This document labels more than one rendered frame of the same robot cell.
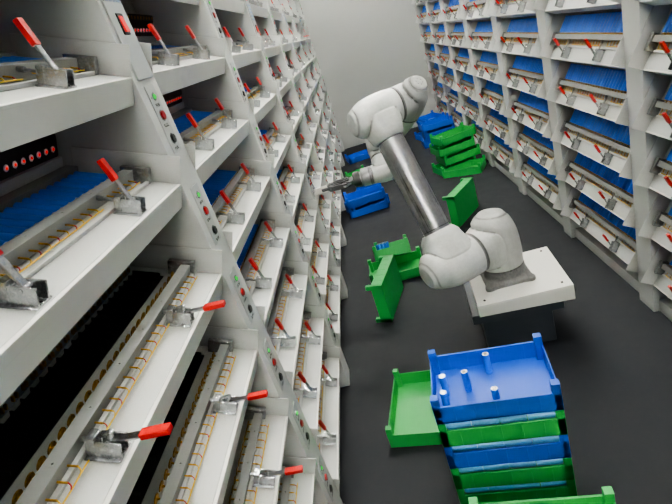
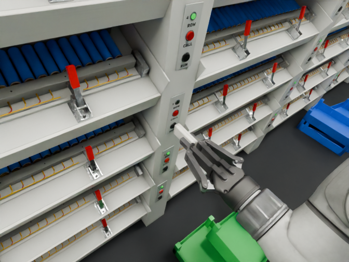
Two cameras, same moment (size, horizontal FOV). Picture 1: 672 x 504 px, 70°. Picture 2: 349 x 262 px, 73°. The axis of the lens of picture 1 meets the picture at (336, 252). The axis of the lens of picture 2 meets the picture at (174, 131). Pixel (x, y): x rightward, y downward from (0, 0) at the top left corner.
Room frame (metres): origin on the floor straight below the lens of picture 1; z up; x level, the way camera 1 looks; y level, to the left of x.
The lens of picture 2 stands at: (1.98, -0.23, 1.02)
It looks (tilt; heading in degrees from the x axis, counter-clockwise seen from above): 47 degrees down; 35
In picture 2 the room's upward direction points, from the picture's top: 11 degrees clockwise
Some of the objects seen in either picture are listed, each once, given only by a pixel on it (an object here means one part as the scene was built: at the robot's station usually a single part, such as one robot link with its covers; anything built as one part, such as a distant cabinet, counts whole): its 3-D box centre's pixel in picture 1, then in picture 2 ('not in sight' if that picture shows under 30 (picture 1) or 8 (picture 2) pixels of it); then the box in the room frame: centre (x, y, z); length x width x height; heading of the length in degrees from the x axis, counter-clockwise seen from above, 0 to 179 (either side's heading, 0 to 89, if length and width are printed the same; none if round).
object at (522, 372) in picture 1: (489, 377); not in sight; (0.97, -0.27, 0.36); 0.30 x 0.20 x 0.08; 74
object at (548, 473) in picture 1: (504, 443); not in sight; (0.97, -0.27, 0.12); 0.30 x 0.20 x 0.08; 74
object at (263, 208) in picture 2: (366, 176); (259, 211); (2.28, -0.26, 0.60); 0.09 x 0.06 x 0.09; 172
